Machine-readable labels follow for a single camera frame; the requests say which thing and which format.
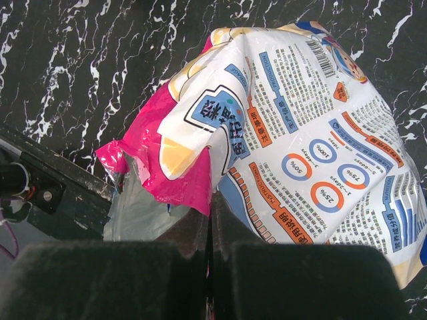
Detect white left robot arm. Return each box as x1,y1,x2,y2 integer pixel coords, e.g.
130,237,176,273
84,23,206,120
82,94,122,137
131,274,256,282
1,149,33,201

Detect pink pet food bag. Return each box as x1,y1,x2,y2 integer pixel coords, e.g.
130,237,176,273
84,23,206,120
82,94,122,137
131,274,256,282
96,21,426,288

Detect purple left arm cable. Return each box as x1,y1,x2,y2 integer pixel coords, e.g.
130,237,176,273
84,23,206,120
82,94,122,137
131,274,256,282
0,196,20,261

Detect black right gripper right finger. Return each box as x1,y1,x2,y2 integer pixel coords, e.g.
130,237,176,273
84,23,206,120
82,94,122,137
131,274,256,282
211,194,409,319

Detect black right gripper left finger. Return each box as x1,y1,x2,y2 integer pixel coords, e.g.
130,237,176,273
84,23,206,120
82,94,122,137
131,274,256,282
1,210,209,319

